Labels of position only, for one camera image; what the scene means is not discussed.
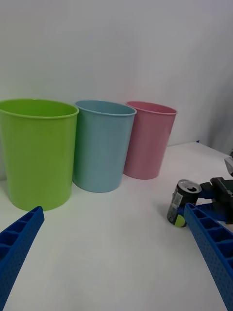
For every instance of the pink plastic waste bin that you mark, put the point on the pink plastic waste bin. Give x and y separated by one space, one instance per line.
150 143

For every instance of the green plastic waste bin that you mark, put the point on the green plastic waste bin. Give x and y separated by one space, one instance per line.
36 155

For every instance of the pale blue plastic waste bin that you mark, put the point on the pale blue plastic waste bin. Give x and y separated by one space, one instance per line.
102 150

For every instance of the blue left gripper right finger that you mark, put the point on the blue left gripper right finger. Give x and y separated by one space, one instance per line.
213 245

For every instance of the black drink can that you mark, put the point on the black drink can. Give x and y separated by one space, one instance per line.
180 199

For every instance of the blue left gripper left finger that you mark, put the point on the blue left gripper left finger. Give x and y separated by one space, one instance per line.
19 238

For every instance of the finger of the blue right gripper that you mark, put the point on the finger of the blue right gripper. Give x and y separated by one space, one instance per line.
213 210
208 190

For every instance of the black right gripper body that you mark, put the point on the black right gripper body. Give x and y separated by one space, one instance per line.
224 196

